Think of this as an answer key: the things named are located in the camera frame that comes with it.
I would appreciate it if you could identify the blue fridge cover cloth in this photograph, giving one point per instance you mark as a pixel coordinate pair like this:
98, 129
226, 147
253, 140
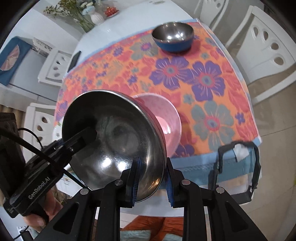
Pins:
11, 57

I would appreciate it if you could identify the white chair near left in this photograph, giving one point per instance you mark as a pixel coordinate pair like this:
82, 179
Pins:
40, 127

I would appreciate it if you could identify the black smartphone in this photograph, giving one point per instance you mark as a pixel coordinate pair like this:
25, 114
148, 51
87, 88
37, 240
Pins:
74, 61

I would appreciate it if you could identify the red lidded sugar bowl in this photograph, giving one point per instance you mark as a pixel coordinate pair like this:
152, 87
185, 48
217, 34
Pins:
111, 11

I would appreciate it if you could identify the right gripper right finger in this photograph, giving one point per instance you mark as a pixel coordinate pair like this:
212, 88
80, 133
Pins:
173, 178

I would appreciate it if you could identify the glass vase with greenery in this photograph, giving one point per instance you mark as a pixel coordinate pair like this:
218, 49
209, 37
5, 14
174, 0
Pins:
67, 9

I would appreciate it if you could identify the white chair far left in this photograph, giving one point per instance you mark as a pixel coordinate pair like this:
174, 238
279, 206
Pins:
54, 68

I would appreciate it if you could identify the white chair far right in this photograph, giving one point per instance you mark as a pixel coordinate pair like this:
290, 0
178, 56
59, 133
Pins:
211, 13

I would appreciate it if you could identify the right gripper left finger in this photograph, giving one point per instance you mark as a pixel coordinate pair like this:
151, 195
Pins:
131, 178

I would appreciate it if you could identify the white chair near right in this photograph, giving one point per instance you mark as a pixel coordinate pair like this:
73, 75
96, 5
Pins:
266, 50

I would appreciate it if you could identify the red steel bowl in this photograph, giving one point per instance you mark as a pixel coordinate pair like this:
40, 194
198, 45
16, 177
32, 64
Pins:
125, 129

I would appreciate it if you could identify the white ribbed vase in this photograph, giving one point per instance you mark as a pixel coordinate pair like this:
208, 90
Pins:
97, 18

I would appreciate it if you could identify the white corner shelf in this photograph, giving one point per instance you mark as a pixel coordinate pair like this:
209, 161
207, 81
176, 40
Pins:
42, 48

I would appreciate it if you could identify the pink cartoon bowl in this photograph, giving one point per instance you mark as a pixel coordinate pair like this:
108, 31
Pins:
167, 116

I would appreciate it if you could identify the white chair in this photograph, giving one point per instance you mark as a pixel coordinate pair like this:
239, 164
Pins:
54, 68
211, 13
40, 127
266, 50

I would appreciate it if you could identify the white refrigerator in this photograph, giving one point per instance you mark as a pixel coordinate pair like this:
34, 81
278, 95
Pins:
24, 87

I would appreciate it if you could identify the blue steel bowl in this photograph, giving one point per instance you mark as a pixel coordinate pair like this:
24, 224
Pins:
173, 37

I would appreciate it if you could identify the floral orange tablecloth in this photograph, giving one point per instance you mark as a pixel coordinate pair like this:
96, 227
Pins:
204, 85

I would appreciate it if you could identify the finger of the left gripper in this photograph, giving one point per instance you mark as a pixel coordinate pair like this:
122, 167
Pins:
79, 141

